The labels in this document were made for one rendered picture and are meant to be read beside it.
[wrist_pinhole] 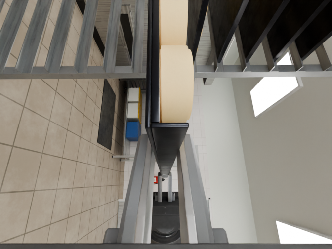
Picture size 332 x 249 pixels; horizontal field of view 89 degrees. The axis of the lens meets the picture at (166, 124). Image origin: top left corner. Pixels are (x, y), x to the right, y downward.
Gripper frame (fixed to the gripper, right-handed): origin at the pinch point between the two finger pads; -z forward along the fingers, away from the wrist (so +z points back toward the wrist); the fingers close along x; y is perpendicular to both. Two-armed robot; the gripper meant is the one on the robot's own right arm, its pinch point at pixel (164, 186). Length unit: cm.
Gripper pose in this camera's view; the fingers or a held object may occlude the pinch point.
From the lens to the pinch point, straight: 41.5
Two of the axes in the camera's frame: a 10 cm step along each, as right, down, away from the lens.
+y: 0.1, 1.8, -9.8
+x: 10.0, 0.0, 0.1
